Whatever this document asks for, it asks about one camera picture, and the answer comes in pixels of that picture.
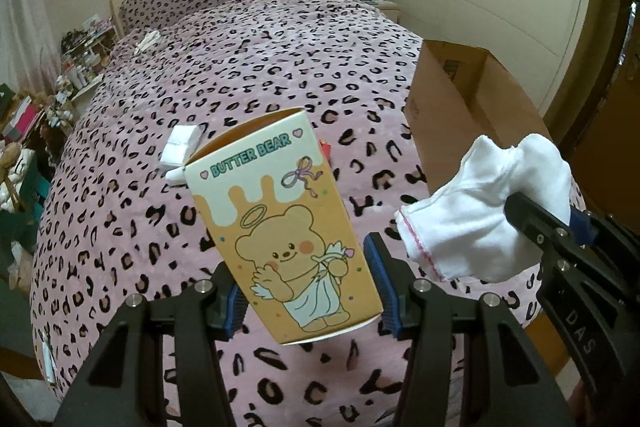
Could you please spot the white crumpled cloth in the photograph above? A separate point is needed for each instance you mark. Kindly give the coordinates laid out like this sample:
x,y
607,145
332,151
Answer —
x,y
149,42

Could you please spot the pile of bags and toys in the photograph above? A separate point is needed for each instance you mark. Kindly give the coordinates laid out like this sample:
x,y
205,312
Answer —
x,y
22,167

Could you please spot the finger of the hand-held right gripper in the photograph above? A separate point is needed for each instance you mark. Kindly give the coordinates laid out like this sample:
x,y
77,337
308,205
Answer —
x,y
537,222
610,234

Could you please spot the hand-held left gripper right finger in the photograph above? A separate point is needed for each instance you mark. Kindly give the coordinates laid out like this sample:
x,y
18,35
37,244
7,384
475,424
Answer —
x,y
382,282

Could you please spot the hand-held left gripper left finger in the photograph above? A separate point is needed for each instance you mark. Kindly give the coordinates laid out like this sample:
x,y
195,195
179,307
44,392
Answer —
x,y
234,312

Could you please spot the brown cardboard box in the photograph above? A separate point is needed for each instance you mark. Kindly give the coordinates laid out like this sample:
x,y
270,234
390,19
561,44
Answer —
x,y
440,117

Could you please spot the leopard print bed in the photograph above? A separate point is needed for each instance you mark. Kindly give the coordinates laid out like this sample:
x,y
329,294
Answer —
x,y
250,72

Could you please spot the brown wooden door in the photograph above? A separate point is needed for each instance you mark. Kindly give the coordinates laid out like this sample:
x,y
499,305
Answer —
x,y
610,82

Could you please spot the red plastic toy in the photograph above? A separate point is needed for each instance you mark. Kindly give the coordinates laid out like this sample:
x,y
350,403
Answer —
x,y
325,149

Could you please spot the pale pink curtain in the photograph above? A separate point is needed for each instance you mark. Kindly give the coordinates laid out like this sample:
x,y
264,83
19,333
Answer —
x,y
35,17

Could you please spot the white tissue packet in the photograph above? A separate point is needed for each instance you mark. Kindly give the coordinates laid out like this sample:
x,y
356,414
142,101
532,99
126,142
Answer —
x,y
179,147

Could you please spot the white cloth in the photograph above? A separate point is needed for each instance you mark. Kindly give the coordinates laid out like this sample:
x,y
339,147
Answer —
x,y
149,42
490,207

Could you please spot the leopard print pillow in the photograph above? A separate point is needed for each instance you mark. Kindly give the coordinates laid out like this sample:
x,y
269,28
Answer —
x,y
170,2

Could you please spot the cartoon bear paper box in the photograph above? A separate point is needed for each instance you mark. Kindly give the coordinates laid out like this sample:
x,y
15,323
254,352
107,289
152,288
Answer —
x,y
280,227

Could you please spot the cream nightstand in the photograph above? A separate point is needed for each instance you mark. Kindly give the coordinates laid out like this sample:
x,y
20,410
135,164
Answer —
x,y
390,13

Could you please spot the white paper strip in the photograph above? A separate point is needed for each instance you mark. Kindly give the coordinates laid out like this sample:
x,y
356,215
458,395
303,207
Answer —
x,y
49,359

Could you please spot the cluttered wooden shelf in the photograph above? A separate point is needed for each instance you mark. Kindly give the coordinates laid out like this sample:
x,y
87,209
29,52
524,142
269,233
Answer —
x,y
85,52

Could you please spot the white tube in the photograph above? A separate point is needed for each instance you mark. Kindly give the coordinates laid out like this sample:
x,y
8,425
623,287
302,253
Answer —
x,y
176,177

